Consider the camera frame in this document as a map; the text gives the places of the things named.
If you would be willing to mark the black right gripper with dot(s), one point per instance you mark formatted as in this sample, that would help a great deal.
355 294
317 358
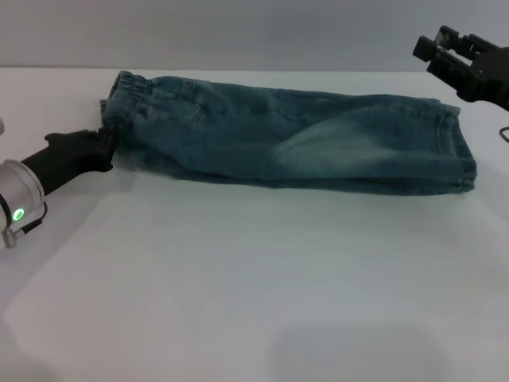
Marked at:
491 73

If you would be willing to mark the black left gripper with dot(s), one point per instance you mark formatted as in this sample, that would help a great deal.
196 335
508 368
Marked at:
63 159

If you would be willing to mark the blue denim shorts with cartoon print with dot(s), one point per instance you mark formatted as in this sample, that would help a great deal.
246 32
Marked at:
278 131

